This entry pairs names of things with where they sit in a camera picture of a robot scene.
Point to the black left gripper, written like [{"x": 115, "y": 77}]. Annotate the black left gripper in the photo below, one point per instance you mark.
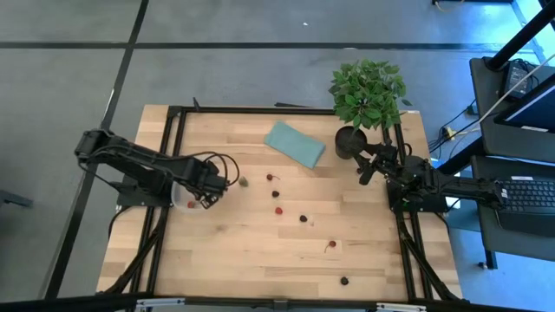
[{"x": 198, "y": 180}]

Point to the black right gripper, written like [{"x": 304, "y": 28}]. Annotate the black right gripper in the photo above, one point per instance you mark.
[{"x": 383, "y": 165}]

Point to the red strawberry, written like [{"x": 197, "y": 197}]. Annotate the red strawberry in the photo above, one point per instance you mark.
[
  {"x": 243, "y": 181},
  {"x": 191, "y": 203}
]

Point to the dark red cherry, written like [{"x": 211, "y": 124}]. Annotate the dark red cherry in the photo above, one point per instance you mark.
[
  {"x": 331, "y": 244},
  {"x": 270, "y": 177}
]

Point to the red raspberry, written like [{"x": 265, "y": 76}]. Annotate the red raspberry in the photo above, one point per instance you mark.
[{"x": 278, "y": 210}]

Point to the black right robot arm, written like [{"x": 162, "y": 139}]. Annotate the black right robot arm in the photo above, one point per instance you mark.
[{"x": 459, "y": 190}]

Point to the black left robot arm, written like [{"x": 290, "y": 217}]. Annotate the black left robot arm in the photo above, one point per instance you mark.
[{"x": 134, "y": 158}]

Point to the clear plastic tupperware container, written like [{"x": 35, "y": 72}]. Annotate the clear plastic tupperware container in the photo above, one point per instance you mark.
[{"x": 180, "y": 200}]

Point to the black plant pot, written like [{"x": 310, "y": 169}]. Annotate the black plant pot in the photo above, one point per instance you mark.
[{"x": 347, "y": 147}]

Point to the green leafy plant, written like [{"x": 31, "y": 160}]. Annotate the green leafy plant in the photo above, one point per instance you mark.
[{"x": 368, "y": 93}]

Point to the teal folded cloth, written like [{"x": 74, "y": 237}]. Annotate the teal folded cloth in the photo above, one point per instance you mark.
[{"x": 295, "y": 144}]

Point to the yellow power plug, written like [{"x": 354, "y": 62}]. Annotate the yellow power plug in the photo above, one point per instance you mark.
[{"x": 449, "y": 132}]

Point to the black beam with silver brackets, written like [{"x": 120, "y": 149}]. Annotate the black beam with silver brackets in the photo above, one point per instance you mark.
[{"x": 277, "y": 304}]

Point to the black desk with monitor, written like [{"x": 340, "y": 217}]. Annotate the black desk with monitor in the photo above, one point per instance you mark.
[{"x": 490, "y": 143}]

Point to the black keyboard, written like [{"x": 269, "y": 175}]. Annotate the black keyboard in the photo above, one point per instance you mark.
[{"x": 529, "y": 197}]

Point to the black power adapter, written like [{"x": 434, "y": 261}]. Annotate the black power adapter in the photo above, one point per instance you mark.
[{"x": 516, "y": 78}]

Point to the black computer monitor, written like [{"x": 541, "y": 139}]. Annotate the black computer monitor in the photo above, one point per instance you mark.
[{"x": 533, "y": 110}]

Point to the black desk with keyboard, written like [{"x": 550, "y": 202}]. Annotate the black desk with keyboard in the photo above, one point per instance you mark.
[{"x": 520, "y": 247}]

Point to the black metal pole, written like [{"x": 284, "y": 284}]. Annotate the black metal pole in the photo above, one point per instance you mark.
[{"x": 520, "y": 39}]

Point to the grey metal foot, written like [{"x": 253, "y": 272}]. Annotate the grey metal foot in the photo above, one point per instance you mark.
[{"x": 13, "y": 198}]

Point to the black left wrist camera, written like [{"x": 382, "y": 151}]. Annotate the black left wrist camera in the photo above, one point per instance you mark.
[{"x": 217, "y": 182}]

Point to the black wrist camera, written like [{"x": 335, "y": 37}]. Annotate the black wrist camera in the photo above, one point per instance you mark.
[
  {"x": 217, "y": 182},
  {"x": 388, "y": 151}
]

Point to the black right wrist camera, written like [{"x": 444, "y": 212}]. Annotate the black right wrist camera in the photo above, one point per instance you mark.
[{"x": 388, "y": 151}]

